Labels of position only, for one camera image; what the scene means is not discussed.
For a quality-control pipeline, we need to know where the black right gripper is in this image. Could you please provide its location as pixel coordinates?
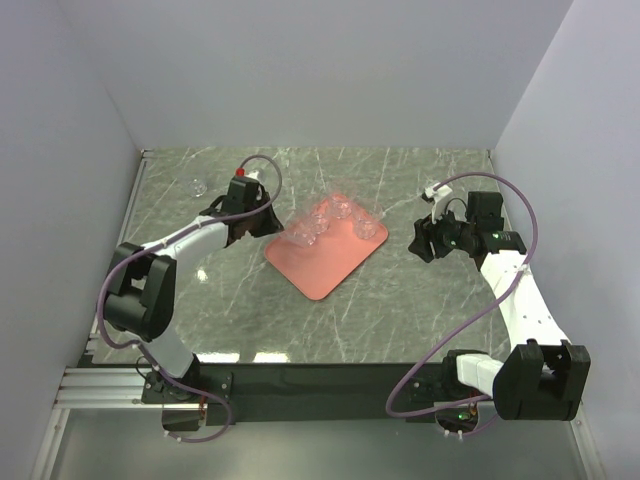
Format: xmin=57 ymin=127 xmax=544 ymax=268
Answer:
xmin=408 ymin=201 xmax=476 ymax=263

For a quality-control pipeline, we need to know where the clear faceted glass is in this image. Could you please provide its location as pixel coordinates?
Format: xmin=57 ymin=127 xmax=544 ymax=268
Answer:
xmin=184 ymin=173 xmax=208 ymax=198
xmin=306 ymin=200 xmax=331 ymax=236
xmin=327 ymin=179 xmax=356 ymax=219
xmin=280 ymin=214 xmax=317 ymax=248
xmin=351 ymin=197 xmax=384 ymax=240

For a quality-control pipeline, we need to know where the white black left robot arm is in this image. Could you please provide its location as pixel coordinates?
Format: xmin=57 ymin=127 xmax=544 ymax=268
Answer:
xmin=98 ymin=169 xmax=283 ymax=402

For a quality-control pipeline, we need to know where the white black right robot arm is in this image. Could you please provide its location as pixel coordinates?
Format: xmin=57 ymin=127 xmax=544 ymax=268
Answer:
xmin=409 ymin=186 xmax=591 ymax=421

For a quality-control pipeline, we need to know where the pink plastic tray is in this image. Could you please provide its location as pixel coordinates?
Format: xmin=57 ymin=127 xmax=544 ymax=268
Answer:
xmin=264 ymin=195 xmax=388 ymax=301

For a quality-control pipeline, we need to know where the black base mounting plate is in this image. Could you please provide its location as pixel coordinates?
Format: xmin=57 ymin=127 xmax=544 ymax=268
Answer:
xmin=141 ymin=363 xmax=481 ymax=426

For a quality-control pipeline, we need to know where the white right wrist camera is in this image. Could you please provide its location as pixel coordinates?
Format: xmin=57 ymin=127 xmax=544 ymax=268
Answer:
xmin=422 ymin=184 xmax=453 ymax=223

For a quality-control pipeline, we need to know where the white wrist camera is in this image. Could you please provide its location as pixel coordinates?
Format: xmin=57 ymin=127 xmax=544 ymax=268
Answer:
xmin=235 ymin=167 xmax=266 ymax=183
xmin=422 ymin=184 xmax=453 ymax=223

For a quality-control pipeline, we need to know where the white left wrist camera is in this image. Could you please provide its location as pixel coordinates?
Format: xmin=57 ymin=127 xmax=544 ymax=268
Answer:
xmin=235 ymin=167 xmax=266 ymax=183

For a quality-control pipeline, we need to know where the aluminium front frame rail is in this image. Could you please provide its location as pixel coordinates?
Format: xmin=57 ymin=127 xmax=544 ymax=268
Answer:
xmin=29 ymin=367 xmax=166 ymax=480

